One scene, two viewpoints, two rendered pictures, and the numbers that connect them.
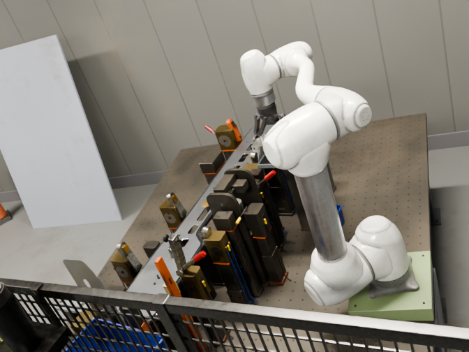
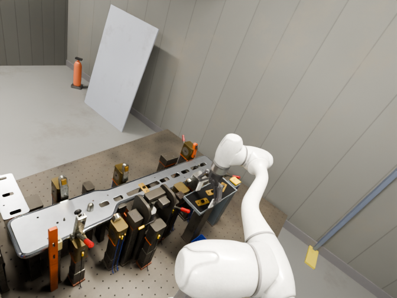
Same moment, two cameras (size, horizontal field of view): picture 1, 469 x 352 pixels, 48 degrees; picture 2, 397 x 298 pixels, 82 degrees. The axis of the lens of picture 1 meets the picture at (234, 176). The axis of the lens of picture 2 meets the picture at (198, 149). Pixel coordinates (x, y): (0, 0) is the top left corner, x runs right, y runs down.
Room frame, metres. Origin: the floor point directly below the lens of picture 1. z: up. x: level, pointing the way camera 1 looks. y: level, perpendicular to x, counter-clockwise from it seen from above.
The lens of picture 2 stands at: (0.99, -0.03, 2.07)
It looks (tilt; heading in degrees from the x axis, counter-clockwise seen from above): 32 degrees down; 357
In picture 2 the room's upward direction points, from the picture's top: 23 degrees clockwise
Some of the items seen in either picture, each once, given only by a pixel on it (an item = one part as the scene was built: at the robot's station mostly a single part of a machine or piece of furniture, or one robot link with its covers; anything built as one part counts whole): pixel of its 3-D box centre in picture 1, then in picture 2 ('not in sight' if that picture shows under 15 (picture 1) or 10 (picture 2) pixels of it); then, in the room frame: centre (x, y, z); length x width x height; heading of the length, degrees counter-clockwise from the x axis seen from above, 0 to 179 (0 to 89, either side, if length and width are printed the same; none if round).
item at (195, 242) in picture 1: (211, 202); (145, 186); (2.06, 0.14, 1.00); 1.38 x 0.22 x 0.02; 145
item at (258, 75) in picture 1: (258, 70); (231, 149); (1.94, -0.23, 1.54); 0.13 x 0.11 x 0.16; 107
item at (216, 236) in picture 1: (232, 271); (116, 246); (1.68, 0.14, 0.88); 0.11 x 0.07 x 0.37; 55
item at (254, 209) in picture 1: (270, 245); (151, 247); (1.75, -0.04, 0.89); 0.09 x 0.08 x 0.38; 55
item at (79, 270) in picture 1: (97, 297); not in sight; (1.45, 0.57, 1.17); 0.12 x 0.01 x 0.34; 55
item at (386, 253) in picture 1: (379, 246); not in sight; (1.47, -0.40, 0.92); 0.18 x 0.16 x 0.22; 107
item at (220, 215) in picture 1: (239, 255); (128, 239); (1.73, 0.09, 0.91); 0.07 x 0.05 x 0.42; 55
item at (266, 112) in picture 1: (268, 113); (214, 177); (1.94, -0.21, 1.36); 0.08 x 0.07 x 0.09; 44
